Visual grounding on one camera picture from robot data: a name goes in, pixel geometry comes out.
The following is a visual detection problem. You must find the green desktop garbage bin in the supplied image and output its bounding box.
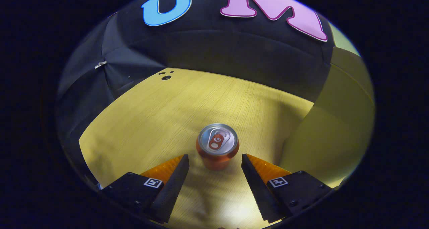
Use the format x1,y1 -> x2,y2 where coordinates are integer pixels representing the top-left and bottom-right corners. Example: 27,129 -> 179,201
279,21 -> 375,188

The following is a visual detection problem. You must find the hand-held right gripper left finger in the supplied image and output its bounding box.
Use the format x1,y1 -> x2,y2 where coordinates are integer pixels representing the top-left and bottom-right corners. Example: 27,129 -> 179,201
101,154 -> 190,224

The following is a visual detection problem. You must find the red pop can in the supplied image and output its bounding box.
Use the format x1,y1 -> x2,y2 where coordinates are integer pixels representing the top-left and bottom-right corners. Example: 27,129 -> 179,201
196,123 -> 240,171

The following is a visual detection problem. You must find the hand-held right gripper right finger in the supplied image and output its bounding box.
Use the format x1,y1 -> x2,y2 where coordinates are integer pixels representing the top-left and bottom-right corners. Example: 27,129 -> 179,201
241,154 -> 332,223

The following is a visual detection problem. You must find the black backdrop cloth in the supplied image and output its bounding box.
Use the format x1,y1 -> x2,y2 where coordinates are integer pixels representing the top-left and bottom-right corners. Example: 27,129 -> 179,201
56,0 -> 335,189

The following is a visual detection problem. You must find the wooden desktop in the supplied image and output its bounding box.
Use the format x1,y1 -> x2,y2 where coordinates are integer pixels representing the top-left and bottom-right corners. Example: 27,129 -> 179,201
79,67 -> 315,229

